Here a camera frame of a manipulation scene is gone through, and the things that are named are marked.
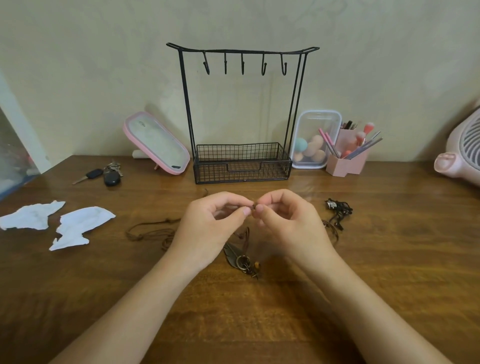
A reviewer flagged person's left hand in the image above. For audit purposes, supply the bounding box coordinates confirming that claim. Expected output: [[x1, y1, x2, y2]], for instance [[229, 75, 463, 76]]
[[164, 191, 255, 277]]

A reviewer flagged grey purple pencil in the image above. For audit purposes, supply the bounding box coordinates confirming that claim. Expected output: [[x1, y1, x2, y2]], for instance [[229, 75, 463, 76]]
[[344, 137, 383, 160]]

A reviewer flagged person's right hand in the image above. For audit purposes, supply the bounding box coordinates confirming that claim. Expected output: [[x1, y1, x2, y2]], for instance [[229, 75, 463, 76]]
[[254, 188, 338, 271]]

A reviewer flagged clear plastic container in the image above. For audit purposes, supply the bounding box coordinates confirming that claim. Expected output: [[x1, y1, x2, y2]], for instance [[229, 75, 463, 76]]
[[289, 109, 343, 170]]

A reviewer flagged black cord flower pendant necklace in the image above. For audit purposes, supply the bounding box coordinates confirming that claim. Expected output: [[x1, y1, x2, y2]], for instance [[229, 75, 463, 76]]
[[324, 198, 354, 231]]

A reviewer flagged brown cord shell star necklace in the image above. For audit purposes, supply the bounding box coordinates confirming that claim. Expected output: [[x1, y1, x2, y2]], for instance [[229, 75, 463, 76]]
[[250, 202, 340, 247]]

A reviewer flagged brown cord ring pendant necklace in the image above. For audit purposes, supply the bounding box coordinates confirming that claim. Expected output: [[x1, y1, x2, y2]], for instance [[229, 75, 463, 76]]
[[125, 187, 209, 251]]

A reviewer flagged pink framed table mirror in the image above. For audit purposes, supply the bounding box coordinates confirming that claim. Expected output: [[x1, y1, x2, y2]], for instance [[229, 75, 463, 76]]
[[122, 111, 191, 176]]

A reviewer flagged person's right forearm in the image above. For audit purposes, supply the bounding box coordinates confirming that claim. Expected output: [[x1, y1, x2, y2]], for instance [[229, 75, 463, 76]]
[[311, 250, 455, 364]]

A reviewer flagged white crumpled paper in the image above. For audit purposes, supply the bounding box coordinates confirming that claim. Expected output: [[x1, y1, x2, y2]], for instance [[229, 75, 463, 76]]
[[0, 200, 66, 231], [49, 206, 116, 252]]

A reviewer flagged black headed car key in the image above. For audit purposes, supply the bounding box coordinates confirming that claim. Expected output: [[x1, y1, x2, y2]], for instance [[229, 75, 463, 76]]
[[72, 168, 104, 185]]

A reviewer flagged pink pen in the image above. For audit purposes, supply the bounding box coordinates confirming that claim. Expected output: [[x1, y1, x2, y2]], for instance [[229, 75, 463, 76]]
[[318, 128, 336, 158], [324, 132, 341, 159]]

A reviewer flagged pink brush holder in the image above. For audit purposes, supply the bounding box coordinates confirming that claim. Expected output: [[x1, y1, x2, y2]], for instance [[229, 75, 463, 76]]
[[325, 128, 370, 178]]

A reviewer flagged person's left forearm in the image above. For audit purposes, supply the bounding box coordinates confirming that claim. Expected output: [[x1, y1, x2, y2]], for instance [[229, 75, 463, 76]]
[[48, 251, 202, 364]]

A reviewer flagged brown cord leaf pendant necklace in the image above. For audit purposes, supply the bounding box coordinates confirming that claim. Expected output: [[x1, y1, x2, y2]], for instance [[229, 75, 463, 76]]
[[223, 226, 262, 280]]

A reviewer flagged black wire jewelry stand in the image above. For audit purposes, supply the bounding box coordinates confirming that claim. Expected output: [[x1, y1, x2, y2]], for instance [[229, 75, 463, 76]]
[[166, 42, 320, 185]]

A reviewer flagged pink pig shaped desk fan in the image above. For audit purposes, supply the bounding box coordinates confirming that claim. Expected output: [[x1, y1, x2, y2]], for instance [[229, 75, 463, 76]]
[[434, 106, 480, 188]]

